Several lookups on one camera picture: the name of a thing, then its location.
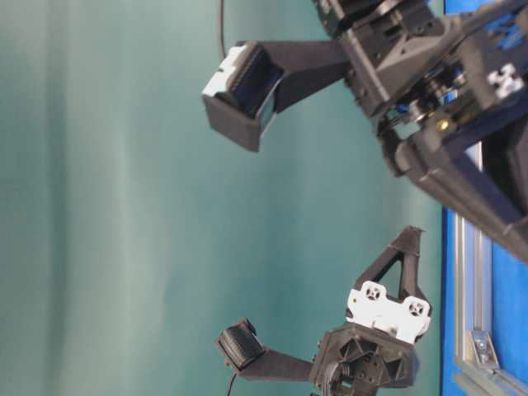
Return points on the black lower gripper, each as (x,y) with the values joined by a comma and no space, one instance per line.
(367,350)

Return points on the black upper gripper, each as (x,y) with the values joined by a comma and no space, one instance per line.
(408,65)

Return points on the blue backdrop panel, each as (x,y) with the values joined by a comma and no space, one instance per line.
(509,323)

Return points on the aluminium extrusion frame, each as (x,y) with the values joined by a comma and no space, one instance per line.
(477,368)

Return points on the lower wrist camera with mount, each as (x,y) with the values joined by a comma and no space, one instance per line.
(244,353)

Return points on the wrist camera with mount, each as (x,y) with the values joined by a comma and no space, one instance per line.
(259,79)
(244,353)

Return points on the upper wrist camera with mount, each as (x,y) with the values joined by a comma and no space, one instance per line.
(259,79)

